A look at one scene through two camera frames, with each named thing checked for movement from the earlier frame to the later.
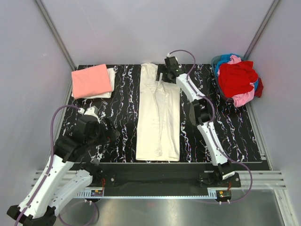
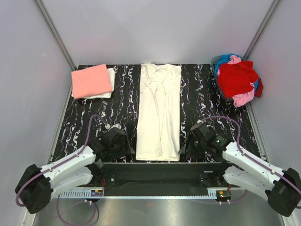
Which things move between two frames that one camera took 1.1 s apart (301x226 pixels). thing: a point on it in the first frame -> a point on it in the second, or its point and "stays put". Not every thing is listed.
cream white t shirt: [159, 117] stays put
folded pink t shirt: [90, 81] stays put
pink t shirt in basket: [242, 100] stays put
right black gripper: [161, 68] -> [187, 147]
